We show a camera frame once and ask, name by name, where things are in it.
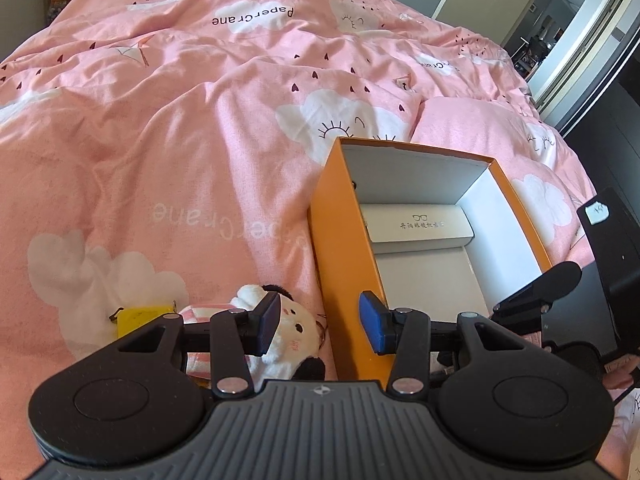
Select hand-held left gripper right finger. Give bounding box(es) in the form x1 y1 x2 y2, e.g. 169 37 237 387
358 290 532 401

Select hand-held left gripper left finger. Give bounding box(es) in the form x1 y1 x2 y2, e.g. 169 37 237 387
117 291 282 399

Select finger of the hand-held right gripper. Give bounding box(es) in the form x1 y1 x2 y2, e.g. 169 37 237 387
492 261 584 334

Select white black plush toy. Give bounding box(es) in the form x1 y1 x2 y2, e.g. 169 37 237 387
180 284 329 391

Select orange cardboard box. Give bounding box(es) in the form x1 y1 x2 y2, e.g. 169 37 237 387
306 136 554 381

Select person's right hand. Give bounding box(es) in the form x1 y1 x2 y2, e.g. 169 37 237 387
602 360 638 390

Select white glasses case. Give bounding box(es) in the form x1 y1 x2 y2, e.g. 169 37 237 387
360 203 474 254

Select yellow tag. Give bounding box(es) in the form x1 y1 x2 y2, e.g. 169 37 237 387
109 302 177 341

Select pink printed blanket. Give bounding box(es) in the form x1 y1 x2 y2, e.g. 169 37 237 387
0 0 640 480

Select beige door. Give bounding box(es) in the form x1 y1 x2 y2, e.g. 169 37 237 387
432 0 559 49

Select grey headboard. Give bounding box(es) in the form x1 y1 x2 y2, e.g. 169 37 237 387
0 0 49 57

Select sliding door frame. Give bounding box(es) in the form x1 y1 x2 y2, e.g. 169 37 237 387
525 0 640 136

